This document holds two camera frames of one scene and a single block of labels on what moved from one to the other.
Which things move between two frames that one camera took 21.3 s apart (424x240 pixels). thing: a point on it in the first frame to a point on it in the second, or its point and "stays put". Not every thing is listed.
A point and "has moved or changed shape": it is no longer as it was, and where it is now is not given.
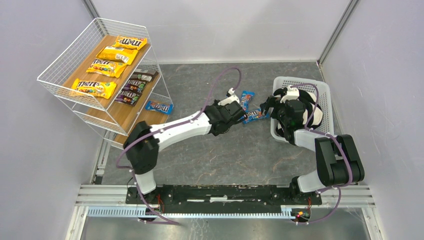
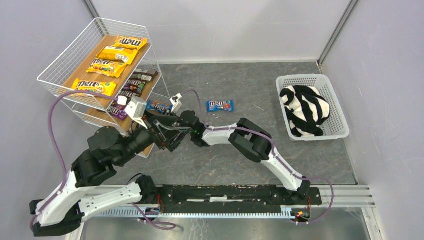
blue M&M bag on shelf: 162,108 stays put
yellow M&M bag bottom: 126,56 stays put
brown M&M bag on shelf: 149,76 stays put
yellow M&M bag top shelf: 134,42 stays put
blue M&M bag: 254,115 has moved or changed shape
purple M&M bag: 134,85 stays put
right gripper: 272,104 to 182,122
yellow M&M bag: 110,68 stays put
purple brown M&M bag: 129,98 to 132,91
